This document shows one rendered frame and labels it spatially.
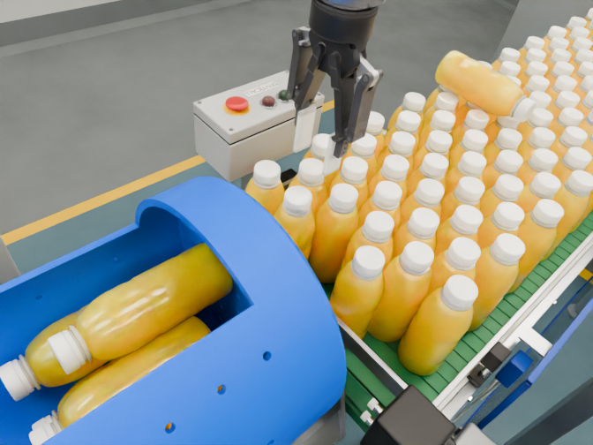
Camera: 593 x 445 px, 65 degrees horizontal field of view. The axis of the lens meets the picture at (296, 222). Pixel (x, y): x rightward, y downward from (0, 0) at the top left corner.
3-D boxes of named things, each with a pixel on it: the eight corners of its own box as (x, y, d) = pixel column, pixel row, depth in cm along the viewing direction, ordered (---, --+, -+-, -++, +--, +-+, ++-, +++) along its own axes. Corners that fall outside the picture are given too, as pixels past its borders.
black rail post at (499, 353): (465, 377, 69) (488, 351, 63) (476, 365, 71) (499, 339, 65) (478, 388, 68) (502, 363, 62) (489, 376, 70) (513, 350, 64)
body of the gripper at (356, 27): (296, -13, 52) (287, 64, 58) (350, 18, 48) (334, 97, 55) (342, -24, 56) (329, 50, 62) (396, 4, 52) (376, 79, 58)
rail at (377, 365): (228, 227, 77) (228, 214, 75) (232, 224, 77) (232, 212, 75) (416, 418, 59) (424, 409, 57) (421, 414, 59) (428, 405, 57)
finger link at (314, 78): (323, 50, 55) (316, 42, 56) (294, 113, 64) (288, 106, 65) (345, 43, 57) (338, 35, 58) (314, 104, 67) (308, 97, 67)
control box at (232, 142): (194, 151, 81) (191, 100, 74) (281, 116, 92) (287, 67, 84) (228, 184, 77) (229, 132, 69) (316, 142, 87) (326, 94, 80)
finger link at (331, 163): (344, 126, 63) (349, 129, 63) (335, 166, 68) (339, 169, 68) (329, 134, 62) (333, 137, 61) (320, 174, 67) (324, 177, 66)
